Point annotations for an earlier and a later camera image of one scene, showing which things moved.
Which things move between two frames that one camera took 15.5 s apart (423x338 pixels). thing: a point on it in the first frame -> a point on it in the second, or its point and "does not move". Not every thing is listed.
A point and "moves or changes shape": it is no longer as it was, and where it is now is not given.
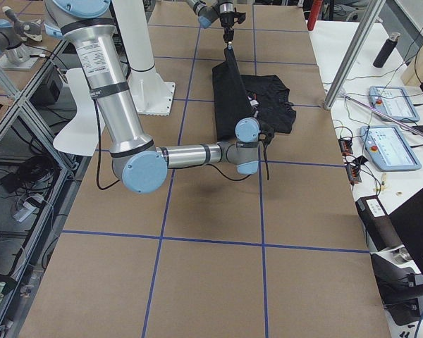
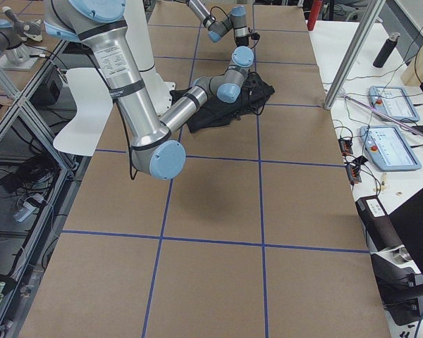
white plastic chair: x=82 y=136 does not move
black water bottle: x=386 y=51 does not move
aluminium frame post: x=354 y=53 does not move
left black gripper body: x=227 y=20 -> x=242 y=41
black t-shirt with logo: x=237 y=96 moves or changes shape
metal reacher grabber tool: x=378 y=113 does not move
